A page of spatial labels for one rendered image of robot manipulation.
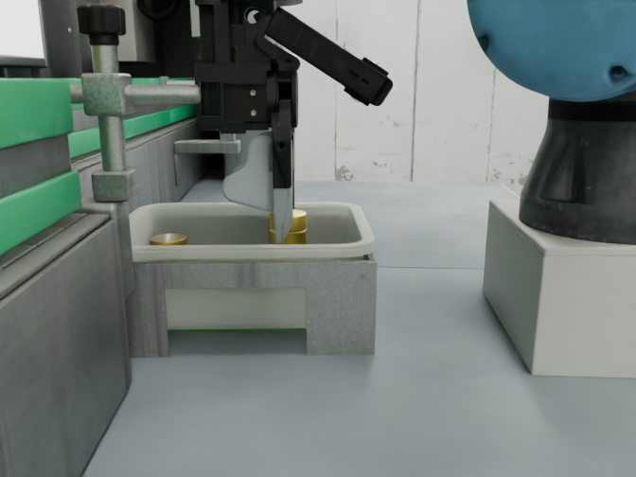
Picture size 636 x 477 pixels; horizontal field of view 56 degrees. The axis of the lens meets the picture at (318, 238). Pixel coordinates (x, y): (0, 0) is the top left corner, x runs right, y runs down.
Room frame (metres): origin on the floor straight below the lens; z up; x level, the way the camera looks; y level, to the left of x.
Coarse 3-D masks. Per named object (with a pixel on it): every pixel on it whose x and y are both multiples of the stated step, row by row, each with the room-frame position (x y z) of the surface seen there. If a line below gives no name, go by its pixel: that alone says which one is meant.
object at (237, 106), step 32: (224, 0) 0.51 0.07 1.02; (256, 0) 0.51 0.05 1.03; (288, 0) 0.51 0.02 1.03; (224, 32) 0.51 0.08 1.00; (256, 32) 0.51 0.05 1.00; (224, 64) 0.49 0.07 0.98; (256, 64) 0.49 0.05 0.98; (288, 64) 0.49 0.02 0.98; (224, 96) 0.49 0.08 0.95; (256, 96) 0.49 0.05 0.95; (224, 128) 0.49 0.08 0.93; (256, 128) 0.50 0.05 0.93
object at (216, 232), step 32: (160, 224) 0.59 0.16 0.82; (192, 224) 0.59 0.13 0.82; (224, 224) 0.59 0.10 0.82; (256, 224) 0.59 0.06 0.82; (320, 224) 0.60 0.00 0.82; (352, 224) 0.54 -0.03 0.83; (160, 256) 0.43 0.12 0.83; (192, 256) 0.43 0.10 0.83; (224, 256) 0.43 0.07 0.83; (256, 256) 0.43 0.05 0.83; (288, 256) 0.44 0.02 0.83; (320, 256) 0.44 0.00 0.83; (352, 256) 0.44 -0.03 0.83
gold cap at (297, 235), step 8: (272, 216) 0.52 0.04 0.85; (296, 216) 0.51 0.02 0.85; (304, 216) 0.52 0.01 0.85; (272, 224) 0.52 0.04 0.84; (296, 224) 0.51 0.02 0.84; (304, 224) 0.52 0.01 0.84; (272, 232) 0.52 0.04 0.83; (296, 232) 0.51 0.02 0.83; (304, 232) 0.52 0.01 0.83; (272, 240) 0.52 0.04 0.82; (288, 240) 0.51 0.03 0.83; (296, 240) 0.51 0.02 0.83; (304, 240) 0.52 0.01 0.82
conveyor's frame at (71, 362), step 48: (144, 144) 0.84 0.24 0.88; (144, 192) 0.81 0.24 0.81; (48, 240) 0.31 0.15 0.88; (96, 240) 0.34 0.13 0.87; (0, 288) 0.24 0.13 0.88; (48, 288) 0.27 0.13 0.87; (96, 288) 0.33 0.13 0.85; (0, 336) 0.22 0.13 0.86; (48, 336) 0.26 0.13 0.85; (96, 336) 0.32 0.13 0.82; (0, 384) 0.22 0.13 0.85; (48, 384) 0.26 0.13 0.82; (96, 384) 0.32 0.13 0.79; (0, 432) 0.21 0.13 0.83; (48, 432) 0.25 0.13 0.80; (96, 432) 0.31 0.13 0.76
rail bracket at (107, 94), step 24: (96, 24) 0.39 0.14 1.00; (120, 24) 0.40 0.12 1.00; (96, 48) 0.40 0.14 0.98; (96, 72) 0.40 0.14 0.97; (72, 96) 0.40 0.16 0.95; (96, 96) 0.39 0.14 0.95; (120, 96) 0.39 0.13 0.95; (144, 96) 0.40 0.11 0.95; (168, 96) 0.40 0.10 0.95; (192, 96) 0.40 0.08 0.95; (120, 120) 0.40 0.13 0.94; (120, 144) 0.40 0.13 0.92; (120, 168) 0.40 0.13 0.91; (96, 192) 0.39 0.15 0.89; (120, 192) 0.39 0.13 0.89
